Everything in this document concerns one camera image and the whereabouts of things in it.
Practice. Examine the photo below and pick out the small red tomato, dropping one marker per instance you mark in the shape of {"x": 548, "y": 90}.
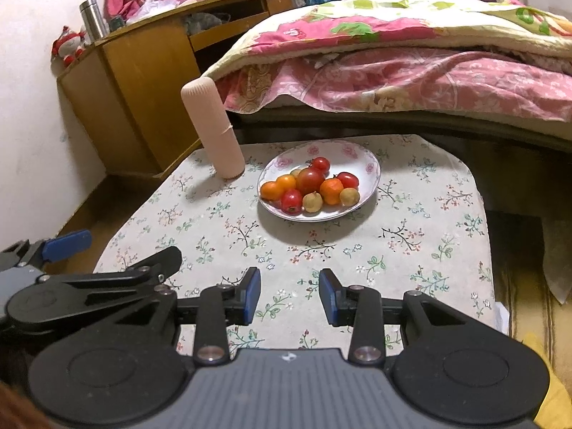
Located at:
{"x": 320, "y": 164}
{"x": 347, "y": 180}
{"x": 292, "y": 201}

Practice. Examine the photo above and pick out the yellow cloth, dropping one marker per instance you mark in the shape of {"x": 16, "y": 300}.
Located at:
{"x": 552, "y": 388}

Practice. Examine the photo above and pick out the small dark jar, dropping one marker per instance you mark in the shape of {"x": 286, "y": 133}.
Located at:
{"x": 115, "y": 23}

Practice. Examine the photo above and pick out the wooden cabinet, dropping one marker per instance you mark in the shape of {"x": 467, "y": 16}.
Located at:
{"x": 147, "y": 98}

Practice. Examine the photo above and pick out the dark bed frame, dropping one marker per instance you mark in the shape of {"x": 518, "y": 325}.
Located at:
{"x": 402, "y": 127}

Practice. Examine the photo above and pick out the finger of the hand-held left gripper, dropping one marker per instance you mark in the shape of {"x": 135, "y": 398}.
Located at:
{"x": 156, "y": 266}
{"x": 67, "y": 245}

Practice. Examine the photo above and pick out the grey cloth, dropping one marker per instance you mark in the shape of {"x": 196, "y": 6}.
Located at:
{"x": 203, "y": 20}

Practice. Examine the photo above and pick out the red santa figurine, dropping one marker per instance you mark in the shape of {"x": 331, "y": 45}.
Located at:
{"x": 69, "y": 45}

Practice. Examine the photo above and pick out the pink cylindrical bottle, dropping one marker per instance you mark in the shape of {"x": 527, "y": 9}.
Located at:
{"x": 214, "y": 129}

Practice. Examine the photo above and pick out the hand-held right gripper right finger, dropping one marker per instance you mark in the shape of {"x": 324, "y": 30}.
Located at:
{"x": 327, "y": 295}

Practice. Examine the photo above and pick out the steel thermos flask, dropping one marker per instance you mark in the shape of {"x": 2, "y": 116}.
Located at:
{"x": 92, "y": 20}

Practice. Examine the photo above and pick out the clear plastic bag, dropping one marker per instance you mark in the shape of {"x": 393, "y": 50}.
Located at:
{"x": 156, "y": 2}

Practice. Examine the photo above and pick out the orange mandarin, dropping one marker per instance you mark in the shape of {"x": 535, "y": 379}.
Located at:
{"x": 331, "y": 191}
{"x": 287, "y": 182}
{"x": 271, "y": 190}

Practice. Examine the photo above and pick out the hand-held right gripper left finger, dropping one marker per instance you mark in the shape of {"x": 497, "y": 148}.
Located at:
{"x": 253, "y": 292}

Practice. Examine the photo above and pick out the white plate with pink print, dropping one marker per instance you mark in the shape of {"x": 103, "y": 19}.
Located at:
{"x": 362, "y": 165}

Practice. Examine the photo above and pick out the floral quilt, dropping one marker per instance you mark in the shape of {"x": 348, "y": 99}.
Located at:
{"x": 402, "y": 18}

